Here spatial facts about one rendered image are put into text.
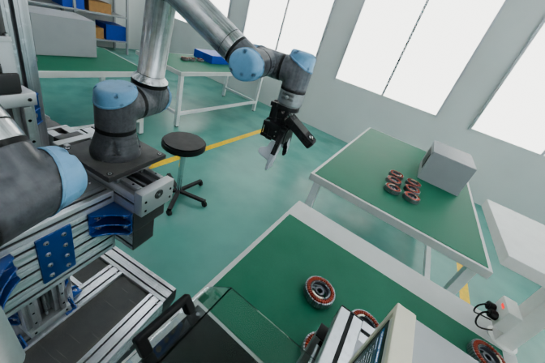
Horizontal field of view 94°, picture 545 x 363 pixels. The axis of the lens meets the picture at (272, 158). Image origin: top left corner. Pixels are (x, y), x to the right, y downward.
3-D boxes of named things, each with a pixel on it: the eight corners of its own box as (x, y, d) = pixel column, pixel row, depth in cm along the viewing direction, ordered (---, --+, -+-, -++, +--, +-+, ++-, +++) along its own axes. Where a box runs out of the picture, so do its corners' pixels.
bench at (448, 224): (280, 248, 208) (311, 172, 173) (346, 175, 357) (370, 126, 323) (418, 346, 167) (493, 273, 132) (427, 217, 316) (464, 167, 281)
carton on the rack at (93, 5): (79, 6, 516) (78, -5, 508) (100, 10, 550) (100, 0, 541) (88, 10, 501) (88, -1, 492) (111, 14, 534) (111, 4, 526)
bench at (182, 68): (134, 103, 373) (135, 49, 338) (223, 95, 526) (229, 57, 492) (175, 128, 339) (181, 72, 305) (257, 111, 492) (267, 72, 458)
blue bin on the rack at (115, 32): (96, 34, 562) (95, 19, 549) (115, 36, 596) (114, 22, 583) (106, 39, 547) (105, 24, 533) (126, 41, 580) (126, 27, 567)
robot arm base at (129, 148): (78, 148, 82) (75, 121, 78) (121, 137, 95) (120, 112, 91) (111, 168, 79) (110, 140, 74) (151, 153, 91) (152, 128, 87)
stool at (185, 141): (135, 189, 221) (137, 131, 196) (182, 172, 261) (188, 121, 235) (178, 224, 201) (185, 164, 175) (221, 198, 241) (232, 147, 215)
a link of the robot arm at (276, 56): (242, 41, 67) (281, 53, 65) (256, 42, 77) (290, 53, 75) (236, 71, 70) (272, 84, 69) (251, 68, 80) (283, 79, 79)
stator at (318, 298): (310, 275, 99) (313, 269, 98) (336, 293, 95) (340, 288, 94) (298, 296, 90) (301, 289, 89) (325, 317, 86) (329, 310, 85)
